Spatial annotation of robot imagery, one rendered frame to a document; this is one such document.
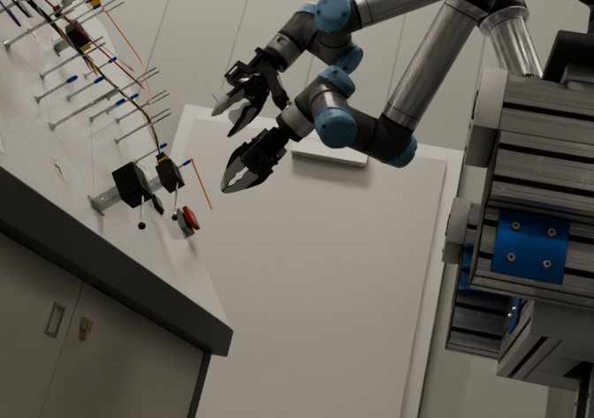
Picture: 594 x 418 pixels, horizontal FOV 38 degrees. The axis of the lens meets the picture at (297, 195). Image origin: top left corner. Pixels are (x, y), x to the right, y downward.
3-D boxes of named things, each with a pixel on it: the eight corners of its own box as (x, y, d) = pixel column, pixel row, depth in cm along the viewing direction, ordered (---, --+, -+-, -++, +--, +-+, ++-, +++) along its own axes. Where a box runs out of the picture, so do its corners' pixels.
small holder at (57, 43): (35, 18, 183) (64, 1, 182) (60, 49, 189) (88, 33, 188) (36, 28, 179) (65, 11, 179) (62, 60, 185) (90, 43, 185)
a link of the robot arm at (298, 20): (332, 12, 196) (304, -7, 199) (301, 46, 194) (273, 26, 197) (335, 30, 204) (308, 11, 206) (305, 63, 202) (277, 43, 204)
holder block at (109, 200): (103, 242, 148) (153, 215, 147) (84, 187, 154) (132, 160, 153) (117, 251, 152) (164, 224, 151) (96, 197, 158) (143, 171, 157)
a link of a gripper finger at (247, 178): (237, 195, 190) (266, 169, 187) (230, 203, 185) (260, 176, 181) (227, 185, 190) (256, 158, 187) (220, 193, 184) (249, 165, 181)
